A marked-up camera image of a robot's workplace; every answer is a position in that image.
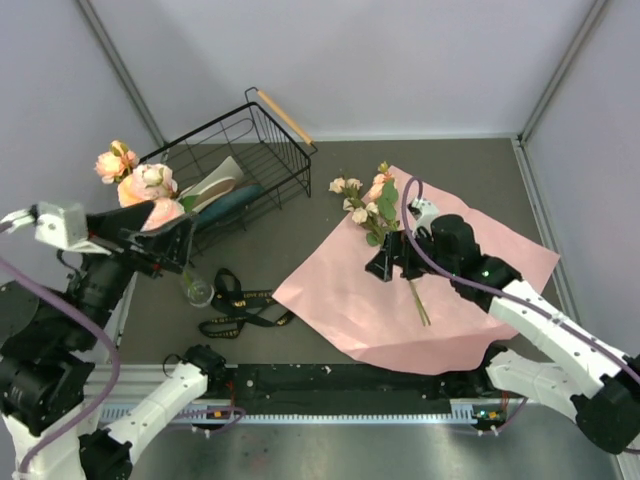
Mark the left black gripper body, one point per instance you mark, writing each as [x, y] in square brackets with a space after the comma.
[156, 259]

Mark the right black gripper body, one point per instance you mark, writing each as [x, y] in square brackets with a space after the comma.
[413, 268]

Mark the small pink rose sprig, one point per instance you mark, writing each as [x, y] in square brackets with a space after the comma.
[363, 211]

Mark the eucalyptus pink flower sprig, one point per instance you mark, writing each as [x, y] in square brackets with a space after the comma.
[385, 195]

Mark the pale pink peony stem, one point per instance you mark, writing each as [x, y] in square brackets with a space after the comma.
[163, 192]

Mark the pink wrapping paper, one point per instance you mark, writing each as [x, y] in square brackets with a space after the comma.
[378, 323]

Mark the peach rose flower stem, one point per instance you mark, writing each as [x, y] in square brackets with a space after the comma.
[119, 165]

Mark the black ribbon gold lettering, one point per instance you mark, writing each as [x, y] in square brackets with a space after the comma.
[239, 307]

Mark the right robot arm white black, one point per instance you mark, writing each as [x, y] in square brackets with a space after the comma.
[593, 384]

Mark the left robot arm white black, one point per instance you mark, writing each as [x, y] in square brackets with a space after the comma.
[60, 367]

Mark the clear glass vase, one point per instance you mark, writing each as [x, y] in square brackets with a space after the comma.
[198, 292]

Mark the cream plate in basket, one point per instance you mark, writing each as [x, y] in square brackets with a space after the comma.
[212, 193]

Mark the dark teal plate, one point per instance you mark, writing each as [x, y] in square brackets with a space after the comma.
[228, 204]

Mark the white plate in basket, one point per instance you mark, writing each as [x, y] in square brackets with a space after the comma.
[228, 168]

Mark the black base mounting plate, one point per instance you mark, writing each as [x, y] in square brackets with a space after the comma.
[267, 379]

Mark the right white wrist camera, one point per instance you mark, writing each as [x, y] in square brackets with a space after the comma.
[424, 213]

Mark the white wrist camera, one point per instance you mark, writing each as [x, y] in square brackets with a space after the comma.
[424, 213]
[63, 227]

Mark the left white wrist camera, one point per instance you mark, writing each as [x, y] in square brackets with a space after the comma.
[63, 227]

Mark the black wire basket wooden handles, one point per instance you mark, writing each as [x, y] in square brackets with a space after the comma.
[268, 145]

